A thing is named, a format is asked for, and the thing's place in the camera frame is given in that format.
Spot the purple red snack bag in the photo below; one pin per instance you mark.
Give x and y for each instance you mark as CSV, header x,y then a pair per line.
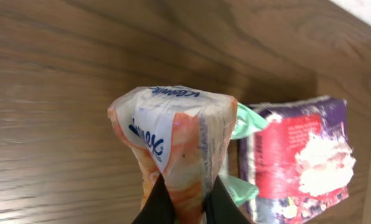
x,y
300,161

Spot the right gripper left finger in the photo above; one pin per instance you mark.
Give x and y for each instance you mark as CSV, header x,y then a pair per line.
x,y
158,208

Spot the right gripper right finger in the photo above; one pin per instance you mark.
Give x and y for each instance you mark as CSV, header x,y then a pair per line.
x,y
219,207

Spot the small orange tissue pack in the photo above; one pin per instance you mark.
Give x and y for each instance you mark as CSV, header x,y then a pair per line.
x,y
179,133

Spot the teal packet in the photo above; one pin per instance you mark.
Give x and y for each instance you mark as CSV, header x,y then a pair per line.
x,y
247,123

